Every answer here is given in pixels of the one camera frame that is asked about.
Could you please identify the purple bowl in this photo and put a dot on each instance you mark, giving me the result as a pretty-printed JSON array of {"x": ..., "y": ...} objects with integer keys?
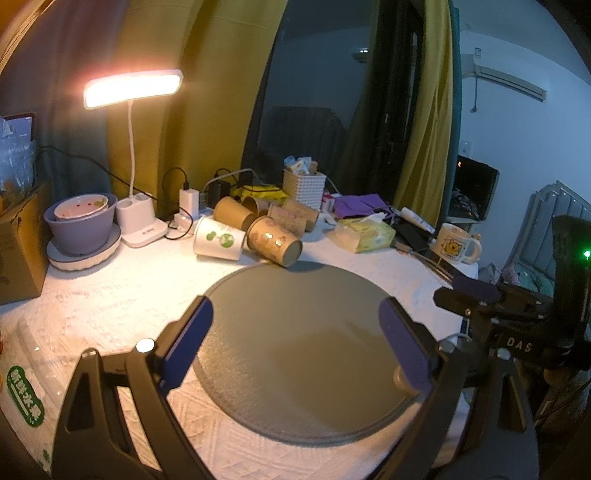
[{"x": 85, "y": 235}]

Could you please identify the white inner bowl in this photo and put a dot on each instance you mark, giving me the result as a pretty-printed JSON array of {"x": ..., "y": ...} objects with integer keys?
[{"x": 80, "y": 206}]

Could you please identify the white air conditioner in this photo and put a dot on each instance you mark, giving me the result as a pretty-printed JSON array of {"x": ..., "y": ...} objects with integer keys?
[{"x": 509, "y": 72}]

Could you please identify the patterned paper cup right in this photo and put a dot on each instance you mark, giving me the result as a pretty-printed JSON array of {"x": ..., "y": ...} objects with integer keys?
[{"x": 310, "y": 215}]

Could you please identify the yellow curtain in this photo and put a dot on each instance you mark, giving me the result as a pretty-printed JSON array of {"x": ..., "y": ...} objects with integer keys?
[{"x": 368, "y": 89}]

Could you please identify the plain brown paper cup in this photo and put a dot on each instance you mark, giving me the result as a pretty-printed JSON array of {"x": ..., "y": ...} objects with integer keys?
[{"x": 230, "y": 212}]

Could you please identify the brown patterned paper cup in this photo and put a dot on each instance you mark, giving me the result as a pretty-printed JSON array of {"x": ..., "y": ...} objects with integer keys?
[{"x": 274, "y": 242}]

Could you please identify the purple cloth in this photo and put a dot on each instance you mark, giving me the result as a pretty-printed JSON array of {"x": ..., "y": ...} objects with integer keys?
[{"x": 354, "y": 206}]

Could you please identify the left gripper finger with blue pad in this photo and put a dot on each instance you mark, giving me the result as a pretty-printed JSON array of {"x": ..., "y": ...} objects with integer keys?
[{"x": 476, "y": 289}]

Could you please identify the brown paper cup behind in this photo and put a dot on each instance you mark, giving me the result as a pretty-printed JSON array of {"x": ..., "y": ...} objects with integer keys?
[{"x": 258, "y": 206}]

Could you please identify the yellow snack bag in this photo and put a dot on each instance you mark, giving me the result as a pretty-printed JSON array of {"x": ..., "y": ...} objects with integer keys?
[{"x": 271, "y": 193}]

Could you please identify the black power adapter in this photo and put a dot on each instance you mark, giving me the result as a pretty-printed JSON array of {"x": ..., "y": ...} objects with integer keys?
[{"x": 215, "y": 191}]

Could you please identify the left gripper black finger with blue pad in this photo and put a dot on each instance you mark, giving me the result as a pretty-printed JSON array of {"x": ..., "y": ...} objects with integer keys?
[
  {"x": 436, "y": 372},
  {"x": 92, "y": 440}
]

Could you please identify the cardboard box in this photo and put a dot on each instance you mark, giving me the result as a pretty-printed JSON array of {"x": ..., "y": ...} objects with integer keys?
[{"x": 24, "y": 238}]

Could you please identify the round grey placemat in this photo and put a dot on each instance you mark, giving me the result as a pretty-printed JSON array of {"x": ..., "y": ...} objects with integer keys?
[{"x": 298, "y": 355}]

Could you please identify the white paper cup green print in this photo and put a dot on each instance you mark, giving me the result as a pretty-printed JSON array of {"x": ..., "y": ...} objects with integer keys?
[{"x": 217, "y": 240}]

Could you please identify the patterned paper cup middle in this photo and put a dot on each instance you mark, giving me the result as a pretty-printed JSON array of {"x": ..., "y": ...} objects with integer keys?
[{"x": 293, "y": 223}]

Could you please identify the white cartoon mug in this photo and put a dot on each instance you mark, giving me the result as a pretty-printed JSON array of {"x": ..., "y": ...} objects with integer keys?
[{"x": 456, "y": 245}]

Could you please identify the white power charger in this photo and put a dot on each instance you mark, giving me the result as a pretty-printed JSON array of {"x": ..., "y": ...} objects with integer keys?
[{"x": 188, "y": 210}]

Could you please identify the plastic fruit package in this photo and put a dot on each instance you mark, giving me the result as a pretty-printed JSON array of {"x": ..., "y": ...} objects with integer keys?
[{"x": 30, "y": 411}]

